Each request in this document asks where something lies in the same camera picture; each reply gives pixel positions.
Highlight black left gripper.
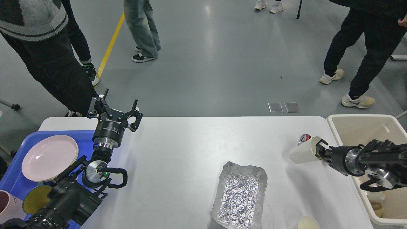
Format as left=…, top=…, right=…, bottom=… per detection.
left=87, top=89, right=143, bottom=149

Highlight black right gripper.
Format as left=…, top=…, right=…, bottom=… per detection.
left=315, top=139, right=366, bottom=177

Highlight white paper cup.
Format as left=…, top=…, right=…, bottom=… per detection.
left=289, top=136, right=322, bottom=164

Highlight pink plate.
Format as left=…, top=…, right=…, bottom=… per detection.
left=21, top=135, right=79, bottom=182

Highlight blue-grey mug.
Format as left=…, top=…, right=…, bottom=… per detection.
left=22, top=185, right=52, bottom=215

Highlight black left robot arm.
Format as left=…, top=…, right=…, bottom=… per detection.
left=1, top=89, right=143, bottom=229

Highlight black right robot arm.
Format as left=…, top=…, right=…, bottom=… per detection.
left=315, top=139, right=407, bottom=192

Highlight crushed red soda can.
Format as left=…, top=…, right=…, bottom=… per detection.
left=298, top=133, right=312, bottom=145

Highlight metal floor plate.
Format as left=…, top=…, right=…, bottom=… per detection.
left=284, top=102, right=300, bottom=113
left=268, top=103, right=284, bottom=113

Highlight person in dark jeans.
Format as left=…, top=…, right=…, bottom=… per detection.
left=60, top=0, right=100, bottom=87

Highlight white lid bottom edge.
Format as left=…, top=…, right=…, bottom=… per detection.
left=293, top=216, right=320, bottom=229

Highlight beige plastic bin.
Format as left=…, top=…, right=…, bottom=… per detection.
left=327, top=114, right=407, bottom=227

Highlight aluminium foil tray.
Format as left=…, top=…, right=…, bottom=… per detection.
left=210, top=162, right=268, bottom=229

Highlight person in olive trousers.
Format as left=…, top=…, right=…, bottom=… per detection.
left=123, top=0, right=162, bottom=63

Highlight person in grey sweater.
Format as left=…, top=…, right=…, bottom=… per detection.
left=0, top=0, right=97, bottom=116

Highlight pink mug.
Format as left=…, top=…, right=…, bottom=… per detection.
left=0, top=190, right=27, bottom=223

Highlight person in black tracksuit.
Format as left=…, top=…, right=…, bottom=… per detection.
left=320, top=0, right=407, bottom=109

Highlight person in white sneakers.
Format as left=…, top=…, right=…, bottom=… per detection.
left=254, top=0, right=285, bottom=14

